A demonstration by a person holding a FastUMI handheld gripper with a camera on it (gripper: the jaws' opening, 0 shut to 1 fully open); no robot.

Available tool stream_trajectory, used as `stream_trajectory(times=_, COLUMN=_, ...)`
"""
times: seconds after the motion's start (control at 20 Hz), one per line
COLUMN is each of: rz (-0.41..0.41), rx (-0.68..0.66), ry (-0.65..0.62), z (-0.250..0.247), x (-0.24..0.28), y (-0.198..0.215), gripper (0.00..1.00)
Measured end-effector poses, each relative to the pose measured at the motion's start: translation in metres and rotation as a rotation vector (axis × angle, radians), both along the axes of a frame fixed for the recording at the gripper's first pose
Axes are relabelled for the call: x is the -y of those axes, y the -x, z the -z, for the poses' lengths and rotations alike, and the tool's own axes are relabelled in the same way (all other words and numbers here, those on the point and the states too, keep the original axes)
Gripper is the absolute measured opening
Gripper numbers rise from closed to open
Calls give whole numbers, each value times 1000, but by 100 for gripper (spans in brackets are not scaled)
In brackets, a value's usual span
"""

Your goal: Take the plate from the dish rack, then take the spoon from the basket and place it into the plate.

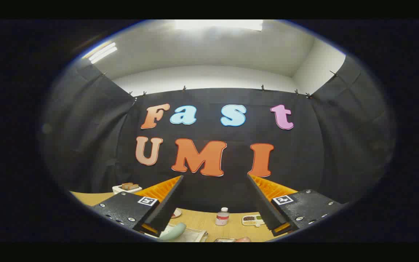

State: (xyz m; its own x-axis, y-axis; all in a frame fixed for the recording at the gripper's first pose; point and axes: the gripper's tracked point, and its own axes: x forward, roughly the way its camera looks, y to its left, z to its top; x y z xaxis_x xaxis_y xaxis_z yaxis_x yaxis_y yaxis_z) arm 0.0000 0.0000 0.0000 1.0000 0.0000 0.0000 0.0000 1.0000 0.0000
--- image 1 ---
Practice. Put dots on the beige plate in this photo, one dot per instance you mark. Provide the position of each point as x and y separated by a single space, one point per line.
176 213

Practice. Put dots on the white toaster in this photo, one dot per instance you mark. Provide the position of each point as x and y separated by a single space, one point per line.
120 189

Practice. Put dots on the clear bottle red label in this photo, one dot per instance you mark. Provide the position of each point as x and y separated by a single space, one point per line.
222 217

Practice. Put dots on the toast slices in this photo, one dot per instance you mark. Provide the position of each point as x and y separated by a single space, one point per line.
129 186

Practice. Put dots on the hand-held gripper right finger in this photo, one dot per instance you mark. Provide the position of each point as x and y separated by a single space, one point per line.
264 203

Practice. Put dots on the light green plate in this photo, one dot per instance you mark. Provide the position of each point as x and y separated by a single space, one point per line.
173 231

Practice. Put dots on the row of small cloth clips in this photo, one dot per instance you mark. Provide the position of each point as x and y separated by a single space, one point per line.
184 88

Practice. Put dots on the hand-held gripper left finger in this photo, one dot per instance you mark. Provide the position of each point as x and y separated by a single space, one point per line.
166 203

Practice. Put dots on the white divided bean tray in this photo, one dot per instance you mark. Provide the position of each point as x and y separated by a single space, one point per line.
252 220

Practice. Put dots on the black backdrop cloth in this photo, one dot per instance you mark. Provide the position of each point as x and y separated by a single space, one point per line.
304 153

